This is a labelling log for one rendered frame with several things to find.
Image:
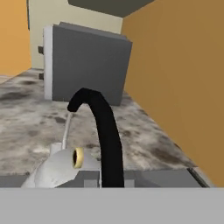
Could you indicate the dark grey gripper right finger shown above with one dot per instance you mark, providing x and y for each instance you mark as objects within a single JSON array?
[{"x": 137, "y": 178}]

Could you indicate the black curved tap spout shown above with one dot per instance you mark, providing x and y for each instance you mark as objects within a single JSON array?
[{"x": 108, "y": 137}]

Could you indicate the grey box appliance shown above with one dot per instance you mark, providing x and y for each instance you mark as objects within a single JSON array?
[{"x": 87, "y": 65}]

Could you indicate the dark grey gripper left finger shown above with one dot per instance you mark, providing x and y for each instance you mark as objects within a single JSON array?
[{"x": 89, "y": 177}]

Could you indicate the dark grey wall cabinet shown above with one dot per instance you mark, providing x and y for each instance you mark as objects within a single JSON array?
[{"x": 116, "y": 6}]

